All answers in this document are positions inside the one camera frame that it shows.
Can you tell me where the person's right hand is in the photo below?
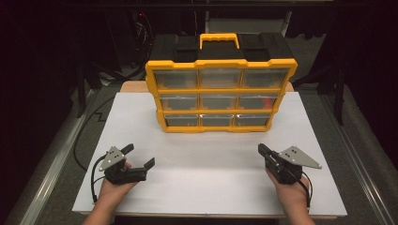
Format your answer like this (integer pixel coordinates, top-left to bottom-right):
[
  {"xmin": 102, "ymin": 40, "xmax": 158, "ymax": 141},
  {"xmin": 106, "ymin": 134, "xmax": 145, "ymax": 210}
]
[{"xmin": 265, "ymin": 168, "xmax": 312, "ymax": 210}]

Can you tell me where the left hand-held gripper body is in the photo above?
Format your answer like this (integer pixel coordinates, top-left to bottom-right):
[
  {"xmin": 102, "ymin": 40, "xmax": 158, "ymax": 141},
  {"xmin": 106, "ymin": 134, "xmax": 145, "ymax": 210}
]
[{"xmin": 99, "ymin": 145, "xmax": 148, "ymax": 186}]

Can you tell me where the person's left hand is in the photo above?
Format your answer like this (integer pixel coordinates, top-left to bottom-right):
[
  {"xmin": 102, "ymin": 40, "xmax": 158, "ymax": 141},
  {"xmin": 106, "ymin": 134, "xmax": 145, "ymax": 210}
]
[{"xmin": 99, "ymin": 161, "xmax": 139, "ymax": 204}]

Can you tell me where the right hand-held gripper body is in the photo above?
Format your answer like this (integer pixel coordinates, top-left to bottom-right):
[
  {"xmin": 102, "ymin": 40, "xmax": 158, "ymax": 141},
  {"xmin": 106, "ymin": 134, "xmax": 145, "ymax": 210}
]
[{"xmin": 264, "ymin": 145, "xmax": 323, "ymax": 186}]

